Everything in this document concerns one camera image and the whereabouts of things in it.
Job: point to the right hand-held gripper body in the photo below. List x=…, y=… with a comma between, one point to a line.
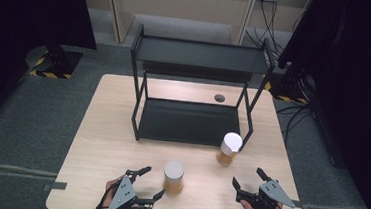
x=275, y=193

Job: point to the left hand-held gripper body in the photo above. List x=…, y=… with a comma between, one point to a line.
x=124, y=191

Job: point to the white-lidded orange spice jar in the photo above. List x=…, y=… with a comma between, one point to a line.
x=173, y=178
x=229, y=148

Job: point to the black metal two-tier shelf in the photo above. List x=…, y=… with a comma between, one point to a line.
x=188, y=121

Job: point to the person's left hand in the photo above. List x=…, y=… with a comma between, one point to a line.
x=113, y=183

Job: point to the grey floor tape piece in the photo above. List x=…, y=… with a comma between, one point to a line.
x=56, y=186

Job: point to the dark curtain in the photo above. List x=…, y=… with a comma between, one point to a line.
x=359, y=81
x=19, y=21

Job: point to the beige partition frame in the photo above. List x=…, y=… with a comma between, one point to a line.
x=181, y=0

